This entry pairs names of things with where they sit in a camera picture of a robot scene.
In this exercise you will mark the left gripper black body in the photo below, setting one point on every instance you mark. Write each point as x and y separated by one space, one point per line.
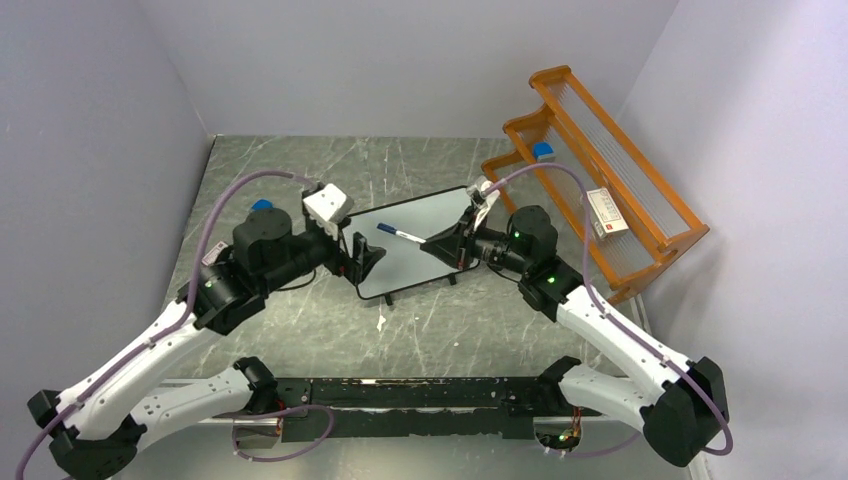
336 258

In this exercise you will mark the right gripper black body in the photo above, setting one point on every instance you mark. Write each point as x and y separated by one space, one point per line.
470 236

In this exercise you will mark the white marker pen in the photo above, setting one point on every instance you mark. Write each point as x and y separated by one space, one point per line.
399 233

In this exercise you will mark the white board black frame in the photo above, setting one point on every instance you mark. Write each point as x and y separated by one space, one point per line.
404 265

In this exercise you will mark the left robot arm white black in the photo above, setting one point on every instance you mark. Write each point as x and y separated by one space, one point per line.
95 428

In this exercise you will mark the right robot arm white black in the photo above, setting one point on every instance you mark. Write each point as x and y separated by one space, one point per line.
677 404

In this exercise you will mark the blue eraser on table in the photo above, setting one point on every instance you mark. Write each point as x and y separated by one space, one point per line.
261 204

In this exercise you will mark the blue eraser on rack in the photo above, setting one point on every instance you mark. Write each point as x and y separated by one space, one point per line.
543 152

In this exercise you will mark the orange wooden rack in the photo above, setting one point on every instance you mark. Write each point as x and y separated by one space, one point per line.
586 139

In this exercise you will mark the white red small box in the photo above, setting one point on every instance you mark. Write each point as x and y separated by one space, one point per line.
606 218

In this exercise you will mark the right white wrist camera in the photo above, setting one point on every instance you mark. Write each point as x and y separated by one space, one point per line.
481 201

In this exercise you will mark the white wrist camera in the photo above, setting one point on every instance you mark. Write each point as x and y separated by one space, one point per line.
481 201
328 206

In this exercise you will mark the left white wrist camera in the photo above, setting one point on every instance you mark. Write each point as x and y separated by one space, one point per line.
328 206

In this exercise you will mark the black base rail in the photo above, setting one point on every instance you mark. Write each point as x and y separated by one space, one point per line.
511 407

